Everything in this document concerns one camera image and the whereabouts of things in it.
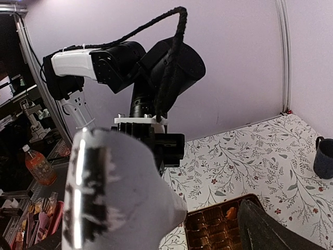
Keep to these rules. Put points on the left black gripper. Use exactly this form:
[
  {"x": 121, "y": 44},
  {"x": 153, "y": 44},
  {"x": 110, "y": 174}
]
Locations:
[{"x": 167, "y": 148}]

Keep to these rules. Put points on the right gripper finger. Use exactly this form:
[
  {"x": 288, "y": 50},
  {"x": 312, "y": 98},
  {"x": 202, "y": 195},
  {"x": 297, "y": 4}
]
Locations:
[{"x": 258, "y": 230}]

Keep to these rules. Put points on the gold cookie tin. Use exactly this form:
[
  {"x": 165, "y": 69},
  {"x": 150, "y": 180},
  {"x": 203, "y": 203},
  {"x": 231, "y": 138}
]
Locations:
[{"x": 208, "y": 228}]

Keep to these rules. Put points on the metal serving tongs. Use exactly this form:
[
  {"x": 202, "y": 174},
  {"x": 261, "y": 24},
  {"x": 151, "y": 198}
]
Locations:
[{"x": 114, "y": 195}]

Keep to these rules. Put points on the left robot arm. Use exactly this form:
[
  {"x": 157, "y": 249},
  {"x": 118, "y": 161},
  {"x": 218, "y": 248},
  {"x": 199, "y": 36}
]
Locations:
[{"x": 118, "y": 67}]

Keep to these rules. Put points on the floral tablecloth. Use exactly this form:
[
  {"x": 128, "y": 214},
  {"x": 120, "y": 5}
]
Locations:
[{"x": 272, "y": 159}]

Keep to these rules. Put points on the dark blue mug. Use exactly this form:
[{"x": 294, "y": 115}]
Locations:
[{"x": 323, "y": 158}]

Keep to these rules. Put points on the orange drink bottle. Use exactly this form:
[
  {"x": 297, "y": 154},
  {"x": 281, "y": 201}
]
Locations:
[{"x": 39, "y": 167}]

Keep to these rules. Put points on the left frame post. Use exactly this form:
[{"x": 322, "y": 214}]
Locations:
[{"x": 38, "y": 75}]

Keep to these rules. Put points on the frame post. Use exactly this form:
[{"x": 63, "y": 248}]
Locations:
[
  {"x": 282, "y": 14},
  {"x": 38, "y": 75}
]

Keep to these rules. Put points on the right frame post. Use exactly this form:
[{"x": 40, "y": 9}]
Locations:
[{"x": 282, "y": 14}]

